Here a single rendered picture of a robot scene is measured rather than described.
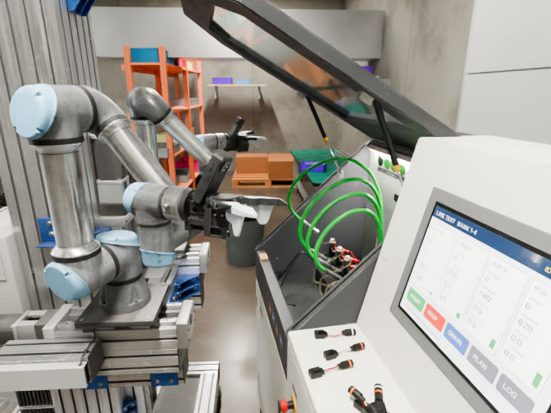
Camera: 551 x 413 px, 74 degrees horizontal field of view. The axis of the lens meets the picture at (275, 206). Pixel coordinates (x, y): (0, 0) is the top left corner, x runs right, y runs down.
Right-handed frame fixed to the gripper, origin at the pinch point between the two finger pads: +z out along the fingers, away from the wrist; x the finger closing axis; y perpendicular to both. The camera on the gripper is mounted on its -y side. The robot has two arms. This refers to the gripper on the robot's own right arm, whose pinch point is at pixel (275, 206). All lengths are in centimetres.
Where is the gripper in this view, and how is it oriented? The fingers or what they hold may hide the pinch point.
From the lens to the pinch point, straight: 70.9
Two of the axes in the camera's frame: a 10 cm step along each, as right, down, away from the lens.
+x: -3.8, 1.5, -9.1
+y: -0.5, 9.8, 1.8
